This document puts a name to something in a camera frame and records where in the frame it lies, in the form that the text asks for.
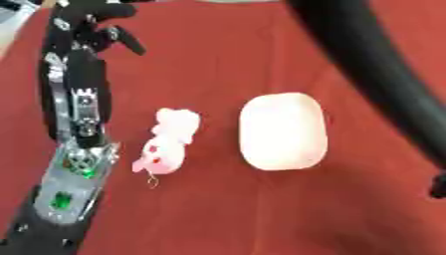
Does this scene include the white pink soft toy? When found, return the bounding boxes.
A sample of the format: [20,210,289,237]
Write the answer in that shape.
[130,107,202,190]

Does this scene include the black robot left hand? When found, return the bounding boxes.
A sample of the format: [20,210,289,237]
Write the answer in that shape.
[36,0,148,149]

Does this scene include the white rounded oval object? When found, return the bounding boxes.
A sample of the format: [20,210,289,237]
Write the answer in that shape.
[237,92,332,172]

